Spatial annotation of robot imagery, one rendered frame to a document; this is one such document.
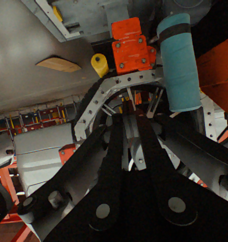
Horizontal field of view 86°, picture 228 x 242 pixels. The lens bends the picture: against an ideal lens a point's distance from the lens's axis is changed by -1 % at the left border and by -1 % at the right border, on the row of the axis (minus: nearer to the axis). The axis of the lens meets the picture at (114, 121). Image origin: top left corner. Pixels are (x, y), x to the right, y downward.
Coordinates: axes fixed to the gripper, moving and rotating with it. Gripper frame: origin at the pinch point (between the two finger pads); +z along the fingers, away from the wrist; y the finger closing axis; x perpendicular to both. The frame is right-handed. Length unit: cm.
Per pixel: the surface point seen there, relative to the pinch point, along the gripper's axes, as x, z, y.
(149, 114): -16.2, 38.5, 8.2
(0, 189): -186, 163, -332
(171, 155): -18.6, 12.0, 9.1
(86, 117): -8.0, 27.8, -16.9
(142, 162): -18.4, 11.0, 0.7
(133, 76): 2.7, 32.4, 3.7
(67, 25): 37, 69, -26
